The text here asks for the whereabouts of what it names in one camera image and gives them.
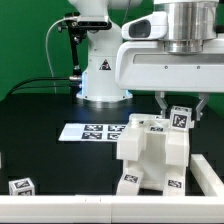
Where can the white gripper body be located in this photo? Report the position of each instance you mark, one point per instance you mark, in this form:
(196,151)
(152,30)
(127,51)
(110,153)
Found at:
(144,65)

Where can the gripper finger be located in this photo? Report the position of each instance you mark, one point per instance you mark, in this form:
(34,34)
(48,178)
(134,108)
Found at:
(160,98)
(203,100)

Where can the white chair seat part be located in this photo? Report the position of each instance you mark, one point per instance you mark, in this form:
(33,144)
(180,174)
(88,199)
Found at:
(163,149)

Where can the white chair backrest part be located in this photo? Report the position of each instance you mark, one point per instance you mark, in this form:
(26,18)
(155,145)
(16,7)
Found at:
(133,138)

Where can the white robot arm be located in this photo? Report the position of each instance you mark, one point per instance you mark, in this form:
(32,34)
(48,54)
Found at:
(176,48)

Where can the white base tag plate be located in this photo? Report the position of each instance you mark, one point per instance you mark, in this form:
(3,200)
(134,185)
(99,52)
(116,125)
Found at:
(75,132)

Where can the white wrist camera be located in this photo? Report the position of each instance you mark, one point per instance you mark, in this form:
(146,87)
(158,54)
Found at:
(151,27)

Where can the white L-shaped border wall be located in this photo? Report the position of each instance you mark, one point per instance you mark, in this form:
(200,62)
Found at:
(207,208)

